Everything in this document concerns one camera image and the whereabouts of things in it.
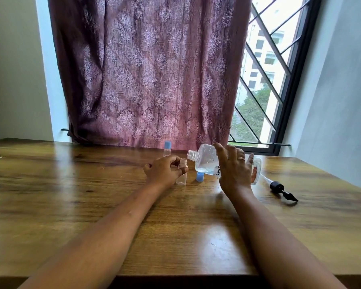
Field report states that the person's right hand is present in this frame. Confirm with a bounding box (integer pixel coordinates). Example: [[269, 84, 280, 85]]
[[213, 142, 255, 198]]

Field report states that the person's left hand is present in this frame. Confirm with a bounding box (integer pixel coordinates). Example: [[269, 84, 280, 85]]
[[143, 155, 189, 190]]

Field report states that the small clear vial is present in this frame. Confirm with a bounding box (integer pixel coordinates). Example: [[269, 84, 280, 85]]
[[176, 158, 188, 186]]

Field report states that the large clear plastic bottle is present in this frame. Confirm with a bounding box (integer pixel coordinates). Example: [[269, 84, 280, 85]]
[[187, 144, 262, 186]]

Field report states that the person's left forearm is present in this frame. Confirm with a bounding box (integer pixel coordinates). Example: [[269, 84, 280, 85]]
[[17, 180, 170, 289]]

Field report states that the person's right forearm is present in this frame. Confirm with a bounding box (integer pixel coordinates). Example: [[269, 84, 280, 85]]
[[224, 187, 348, 289]]

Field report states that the black pump dispenser with tube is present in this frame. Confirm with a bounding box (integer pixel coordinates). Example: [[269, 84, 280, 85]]
[[260, 173, 299, 203]]

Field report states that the green tree outside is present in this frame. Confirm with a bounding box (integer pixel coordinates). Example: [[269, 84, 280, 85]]
[[230, 84, 273, 143]]

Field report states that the white building outside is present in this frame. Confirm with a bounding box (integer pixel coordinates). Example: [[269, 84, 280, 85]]
[[236, 0, 306, 142]]

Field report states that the maroon patterned curtain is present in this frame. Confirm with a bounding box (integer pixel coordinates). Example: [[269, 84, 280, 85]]
[[47, 0, 253, 151]]

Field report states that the black window frame with grille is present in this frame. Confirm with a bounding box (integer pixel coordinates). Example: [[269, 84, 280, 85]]
[[228, 0, 323, 156]]

